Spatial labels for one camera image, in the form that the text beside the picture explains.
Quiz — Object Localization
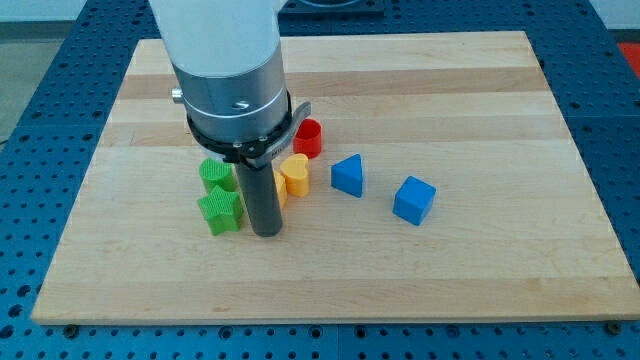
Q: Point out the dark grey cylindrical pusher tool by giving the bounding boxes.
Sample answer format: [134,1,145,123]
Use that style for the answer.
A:
[235,163,283,237]

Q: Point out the light wooden board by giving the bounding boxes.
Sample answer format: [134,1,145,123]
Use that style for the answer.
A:
[31,31,639,325]

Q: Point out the blue cube block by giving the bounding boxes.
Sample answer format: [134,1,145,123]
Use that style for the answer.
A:
[392,176,437,226]

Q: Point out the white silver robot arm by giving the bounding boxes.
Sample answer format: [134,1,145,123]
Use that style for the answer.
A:
[149,0,292,237]

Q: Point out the blue triangle block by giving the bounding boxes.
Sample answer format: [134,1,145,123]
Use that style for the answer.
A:
[331,154,364,198]

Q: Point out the yellow heart block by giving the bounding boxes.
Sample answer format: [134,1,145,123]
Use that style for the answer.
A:
[280,153,310,197]

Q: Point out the red cylinder block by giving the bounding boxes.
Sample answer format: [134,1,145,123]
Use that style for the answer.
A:
[293,118,322,159]

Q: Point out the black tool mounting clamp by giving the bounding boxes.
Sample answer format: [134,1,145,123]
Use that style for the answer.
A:
[187,93,312,168]

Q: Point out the green star block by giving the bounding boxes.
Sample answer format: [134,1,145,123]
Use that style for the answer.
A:
[197,186,244,236]

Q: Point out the yellow block behind tool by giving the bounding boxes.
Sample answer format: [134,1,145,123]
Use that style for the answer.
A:
[274,171,288,209]

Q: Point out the green cylinder block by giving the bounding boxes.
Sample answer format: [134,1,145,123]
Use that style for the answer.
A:
[198,158,237,193]

